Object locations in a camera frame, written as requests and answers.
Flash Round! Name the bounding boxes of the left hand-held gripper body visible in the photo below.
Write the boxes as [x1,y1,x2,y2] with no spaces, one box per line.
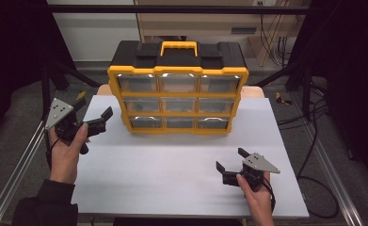
[44,97,86,142]

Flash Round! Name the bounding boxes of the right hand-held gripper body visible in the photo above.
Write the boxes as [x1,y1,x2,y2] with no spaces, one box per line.
[238,152,281,193]

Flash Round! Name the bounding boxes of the clear plastic drawer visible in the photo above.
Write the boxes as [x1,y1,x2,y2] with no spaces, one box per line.
[122,97,161,113]

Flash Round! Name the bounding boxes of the yellow black drawer organizer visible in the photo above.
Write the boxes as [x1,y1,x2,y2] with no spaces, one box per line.
[106,40,250,136]

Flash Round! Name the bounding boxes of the person's right hand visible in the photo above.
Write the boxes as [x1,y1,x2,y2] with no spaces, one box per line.
[235,170,275,218]

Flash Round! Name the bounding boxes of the person's left hand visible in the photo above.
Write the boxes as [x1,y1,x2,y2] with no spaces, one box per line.
[48,121,90,186]

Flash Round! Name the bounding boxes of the black metal stand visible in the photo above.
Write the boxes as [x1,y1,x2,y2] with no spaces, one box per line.
[253,60,312,121]
[40,59,103,121]

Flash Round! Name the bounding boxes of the wooden table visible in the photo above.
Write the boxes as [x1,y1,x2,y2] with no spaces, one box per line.
[96,84,265,99]

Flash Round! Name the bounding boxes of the dark curtain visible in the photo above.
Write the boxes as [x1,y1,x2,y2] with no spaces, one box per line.
[293,0,368,183]
[0,0,76,139]

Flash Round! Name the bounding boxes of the set of clear drawers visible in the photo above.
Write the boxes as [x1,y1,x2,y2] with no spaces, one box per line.
[117,73,241,130]

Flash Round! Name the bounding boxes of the black horizontal bar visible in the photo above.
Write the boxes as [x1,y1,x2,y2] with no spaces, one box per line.
[46,4,312,15]

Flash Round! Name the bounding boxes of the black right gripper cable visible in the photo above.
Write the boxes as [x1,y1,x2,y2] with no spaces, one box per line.
[261,175,277,213]

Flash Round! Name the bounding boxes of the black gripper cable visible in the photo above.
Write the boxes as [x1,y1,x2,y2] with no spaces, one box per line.
[44,137,62,172]
[261,175,277,213]

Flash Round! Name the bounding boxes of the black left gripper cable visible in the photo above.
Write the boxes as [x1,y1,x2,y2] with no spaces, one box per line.
[44,137,62,172]

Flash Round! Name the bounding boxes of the straight black floor cable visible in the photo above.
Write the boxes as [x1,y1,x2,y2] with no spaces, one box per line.
[277,105,328,131]

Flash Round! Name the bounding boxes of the aluminium floor rail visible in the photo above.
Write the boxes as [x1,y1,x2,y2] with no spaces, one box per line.
[310,137,364,226]
[0,90,63,226]

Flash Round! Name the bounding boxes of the looped black floor cable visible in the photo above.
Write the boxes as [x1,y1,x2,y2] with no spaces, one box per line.
[296,90,341,219]

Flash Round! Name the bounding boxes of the bundle of hanging black cables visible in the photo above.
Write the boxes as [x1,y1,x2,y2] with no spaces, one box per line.
[258,3,296,67]

